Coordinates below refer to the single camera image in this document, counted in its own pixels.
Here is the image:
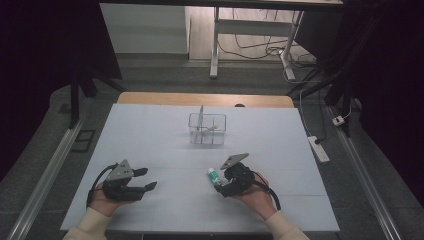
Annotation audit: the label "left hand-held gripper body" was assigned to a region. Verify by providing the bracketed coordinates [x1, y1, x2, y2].
[101, 159, 148, 203]

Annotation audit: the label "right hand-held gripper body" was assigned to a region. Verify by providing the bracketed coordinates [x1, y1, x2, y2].
[218, 152, 257, 199]

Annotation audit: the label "white and green glue stick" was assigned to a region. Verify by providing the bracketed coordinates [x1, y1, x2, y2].
[207, 167, 224, 188]

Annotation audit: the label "clear plastic organizer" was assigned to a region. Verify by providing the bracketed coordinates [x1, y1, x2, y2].
[188, 112, 228, 146]

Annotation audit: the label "clear pen with white grip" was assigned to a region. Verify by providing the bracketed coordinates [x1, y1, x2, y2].
[196, 105, 205, 133]

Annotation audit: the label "person's right hand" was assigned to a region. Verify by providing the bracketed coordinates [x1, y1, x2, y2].
[232, 171, 279, 221]

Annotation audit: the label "person's left hand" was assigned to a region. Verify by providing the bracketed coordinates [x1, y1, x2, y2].
[88, 186, 135, 218]

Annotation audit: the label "white foam board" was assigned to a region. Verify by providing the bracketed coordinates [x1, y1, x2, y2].
[59, 103, 341, 233]

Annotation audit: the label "white power strip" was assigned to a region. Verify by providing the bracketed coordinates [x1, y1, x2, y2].
[307, 135, 331, 164]

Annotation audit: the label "black metal stand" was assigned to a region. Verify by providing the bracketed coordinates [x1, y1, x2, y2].
[286, 19, 378, 138]
[68, 66, 128, 129]

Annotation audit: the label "dark curtain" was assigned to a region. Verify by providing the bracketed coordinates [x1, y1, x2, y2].
[343, 0, 424, 208]
[0, 0, 123, 183]

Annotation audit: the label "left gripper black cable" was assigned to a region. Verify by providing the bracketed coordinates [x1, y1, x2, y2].
[85, 162, 119, 209]

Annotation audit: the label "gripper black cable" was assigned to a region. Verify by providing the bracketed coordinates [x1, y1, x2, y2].
[251, 170, 282, 211]
[85, 162, 119, 209]

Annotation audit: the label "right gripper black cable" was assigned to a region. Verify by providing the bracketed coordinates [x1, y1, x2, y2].
[251, 170, 282, 211]

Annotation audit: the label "black floor frame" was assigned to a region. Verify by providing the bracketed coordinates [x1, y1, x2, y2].
[70, 129, 97, 154]

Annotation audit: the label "aluminium rail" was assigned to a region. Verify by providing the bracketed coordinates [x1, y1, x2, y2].
[328, 106, 403, 240]
[6, 118, 86, 240]

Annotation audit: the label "white power strip cable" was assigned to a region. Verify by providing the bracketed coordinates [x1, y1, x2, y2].
[298, 88, 314, 138]

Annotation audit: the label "black floor cables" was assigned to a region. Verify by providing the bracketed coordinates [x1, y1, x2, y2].
[218, 9, 318, 66]

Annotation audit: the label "white desk frame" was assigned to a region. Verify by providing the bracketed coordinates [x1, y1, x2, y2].
[209, 6, 305, 81]

